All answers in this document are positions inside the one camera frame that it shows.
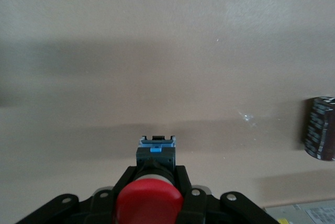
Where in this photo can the metal mesh power supply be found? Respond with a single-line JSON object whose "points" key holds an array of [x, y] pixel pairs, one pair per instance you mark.
{"points": [[308, 214]]}

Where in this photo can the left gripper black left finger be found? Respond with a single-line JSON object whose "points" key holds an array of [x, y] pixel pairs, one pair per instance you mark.
{"points": [[86, 211]]}

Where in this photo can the dark brown capacitor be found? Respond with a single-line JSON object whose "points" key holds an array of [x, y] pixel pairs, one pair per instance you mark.
{"points": [[320, 129]]}

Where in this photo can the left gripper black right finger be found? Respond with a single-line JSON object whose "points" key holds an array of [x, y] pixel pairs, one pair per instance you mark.
{"points": [[209, 211]]}

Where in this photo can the red push button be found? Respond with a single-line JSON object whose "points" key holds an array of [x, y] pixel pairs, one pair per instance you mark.
{"points": [[149, 203]]}

